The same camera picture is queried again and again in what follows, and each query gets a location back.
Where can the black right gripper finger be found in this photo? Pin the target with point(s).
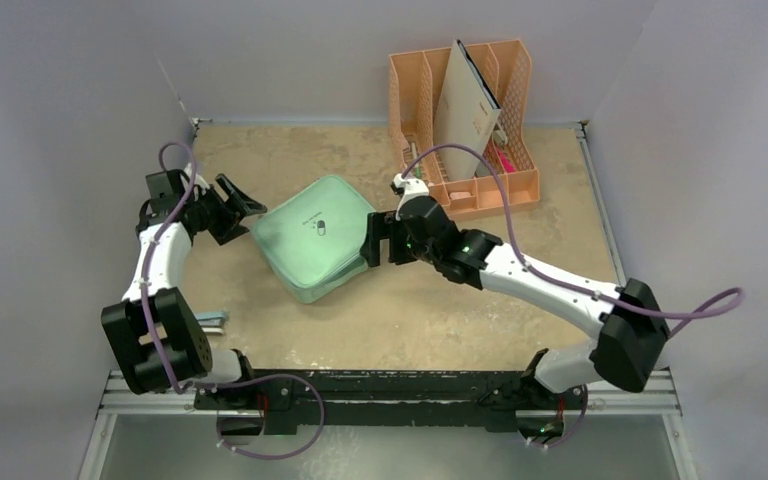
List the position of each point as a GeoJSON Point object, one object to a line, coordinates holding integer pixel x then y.
{"type": "Point", "coordinates": [371, 255]}
{"type": "Point", "coordinates": [381, 226]}

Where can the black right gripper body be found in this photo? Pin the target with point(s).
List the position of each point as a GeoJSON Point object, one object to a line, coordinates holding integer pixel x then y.
{"type": "Point", "coordinates": [389, 237]}

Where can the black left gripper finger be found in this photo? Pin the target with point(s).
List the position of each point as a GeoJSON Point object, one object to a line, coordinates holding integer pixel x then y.
{"type": "Point", "coordinates": [237, 202]}
{"type": "Point", "coordinates": [225, 235]}

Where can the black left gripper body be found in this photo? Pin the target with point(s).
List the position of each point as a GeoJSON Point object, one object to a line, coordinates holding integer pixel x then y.
{"type": "Point", "coordinates": [210, 212]}

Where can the green medicine case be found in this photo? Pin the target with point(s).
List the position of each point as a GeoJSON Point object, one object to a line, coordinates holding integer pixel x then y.
{"type": "Point", "coordinates": [312, 241]}

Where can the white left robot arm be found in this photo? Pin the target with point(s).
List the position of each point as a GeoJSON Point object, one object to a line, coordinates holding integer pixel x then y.
{"type": "Point", "coordinates": [152, 331]}

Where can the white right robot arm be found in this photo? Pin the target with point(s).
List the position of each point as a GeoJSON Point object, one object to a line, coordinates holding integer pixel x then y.
{"type": "Point", "coordinates": [626, 335]}

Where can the peach desk file organizer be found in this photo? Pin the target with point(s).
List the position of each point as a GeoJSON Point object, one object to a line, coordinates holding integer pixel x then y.
{"type": "Point", "coordinates": [415, 80]}

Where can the blue white stapler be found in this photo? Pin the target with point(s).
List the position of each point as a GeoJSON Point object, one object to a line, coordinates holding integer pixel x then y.
{"type": "Point", "coordinates": [213, 323]}

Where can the pink item in organizer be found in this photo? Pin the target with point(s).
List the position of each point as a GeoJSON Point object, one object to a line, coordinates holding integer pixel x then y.
{"type": "Point", "coordinates": [504, 161]}

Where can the beige folder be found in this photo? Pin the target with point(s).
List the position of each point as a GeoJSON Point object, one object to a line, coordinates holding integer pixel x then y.
{"type": "Point", "coordinates": [467, 109]}

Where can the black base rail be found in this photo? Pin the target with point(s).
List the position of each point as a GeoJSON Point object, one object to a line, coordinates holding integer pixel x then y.
{"type": "Point", "coordinates": [495, 401]}

